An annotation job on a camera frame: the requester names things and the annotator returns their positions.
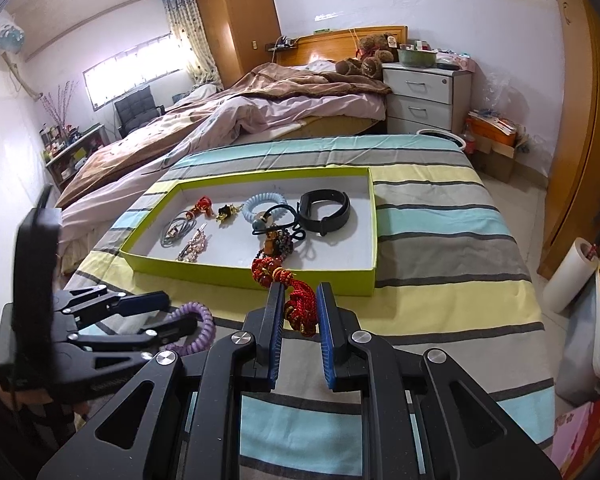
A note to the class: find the cluttered low shelf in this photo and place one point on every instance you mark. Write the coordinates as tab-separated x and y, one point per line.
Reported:
72	157

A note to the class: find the green basin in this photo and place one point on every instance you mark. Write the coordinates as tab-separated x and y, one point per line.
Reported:
416	57

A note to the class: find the red gold knot charm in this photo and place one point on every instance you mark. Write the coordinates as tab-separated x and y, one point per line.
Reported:
202	207

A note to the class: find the white paper roll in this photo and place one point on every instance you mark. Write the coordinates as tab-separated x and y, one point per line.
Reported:
567	280

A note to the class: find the white drawer nightstand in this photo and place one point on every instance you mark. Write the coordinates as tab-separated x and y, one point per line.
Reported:
422	97

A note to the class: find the patterned curtain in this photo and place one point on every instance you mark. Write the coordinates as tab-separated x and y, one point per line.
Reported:
192	35

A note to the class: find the clear plastic storage container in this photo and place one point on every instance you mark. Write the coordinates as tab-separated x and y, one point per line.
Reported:
585	350

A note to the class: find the green shallow cardboard box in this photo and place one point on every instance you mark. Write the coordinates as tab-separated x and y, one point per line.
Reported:
330	260

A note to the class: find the striped bed sheet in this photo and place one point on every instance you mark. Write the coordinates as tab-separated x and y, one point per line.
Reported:
440	270

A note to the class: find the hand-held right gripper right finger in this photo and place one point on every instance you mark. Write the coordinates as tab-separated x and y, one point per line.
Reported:
327	360

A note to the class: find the red knot tassel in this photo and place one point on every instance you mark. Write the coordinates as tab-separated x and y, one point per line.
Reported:
300	305

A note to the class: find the wooden door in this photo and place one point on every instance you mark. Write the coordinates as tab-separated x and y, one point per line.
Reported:
585	125

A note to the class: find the black gold charm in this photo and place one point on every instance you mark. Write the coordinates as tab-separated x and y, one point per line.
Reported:
226	212

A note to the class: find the stack of books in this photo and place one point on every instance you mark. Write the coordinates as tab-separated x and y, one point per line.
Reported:
492	127

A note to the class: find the white round bin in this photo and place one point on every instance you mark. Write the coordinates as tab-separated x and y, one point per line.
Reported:
442	135

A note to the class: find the wooden wardrobe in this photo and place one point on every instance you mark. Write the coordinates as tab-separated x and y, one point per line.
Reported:
235	25

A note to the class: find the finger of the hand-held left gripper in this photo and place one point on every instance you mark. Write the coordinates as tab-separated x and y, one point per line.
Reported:
147	302
175	329

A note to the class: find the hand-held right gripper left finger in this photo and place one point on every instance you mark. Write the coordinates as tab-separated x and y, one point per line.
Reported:
276	350

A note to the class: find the pink flower branches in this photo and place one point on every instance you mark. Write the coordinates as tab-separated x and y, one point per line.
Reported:
57	105

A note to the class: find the person's left forearm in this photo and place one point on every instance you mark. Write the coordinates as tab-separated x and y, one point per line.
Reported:
10	435

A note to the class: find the window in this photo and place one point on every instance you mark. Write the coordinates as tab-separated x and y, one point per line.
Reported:
130	67

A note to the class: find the black smart band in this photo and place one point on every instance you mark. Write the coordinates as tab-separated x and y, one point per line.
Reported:
337	220

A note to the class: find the wooden headboard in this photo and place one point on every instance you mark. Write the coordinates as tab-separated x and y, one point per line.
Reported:
330	47

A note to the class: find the pink beaded hair clip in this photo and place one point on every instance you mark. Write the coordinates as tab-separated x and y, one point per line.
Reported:
194	249

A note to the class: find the pink printed box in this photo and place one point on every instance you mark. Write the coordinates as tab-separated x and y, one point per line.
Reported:
587	440

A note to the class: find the grey chair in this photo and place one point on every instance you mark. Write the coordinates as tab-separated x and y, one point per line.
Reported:
137	110

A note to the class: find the pink duvet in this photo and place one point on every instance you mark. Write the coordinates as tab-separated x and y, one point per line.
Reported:
280	110

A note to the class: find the clear plastic bag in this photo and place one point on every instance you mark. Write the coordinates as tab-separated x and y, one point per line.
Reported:
505	90

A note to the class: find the covered air conditioner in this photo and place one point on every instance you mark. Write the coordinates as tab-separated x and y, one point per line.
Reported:
5	35

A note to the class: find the brown teddy bear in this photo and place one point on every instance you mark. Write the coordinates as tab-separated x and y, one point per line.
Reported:
370	62

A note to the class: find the air conditioner pipe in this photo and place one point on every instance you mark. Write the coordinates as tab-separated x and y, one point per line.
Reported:
25	80

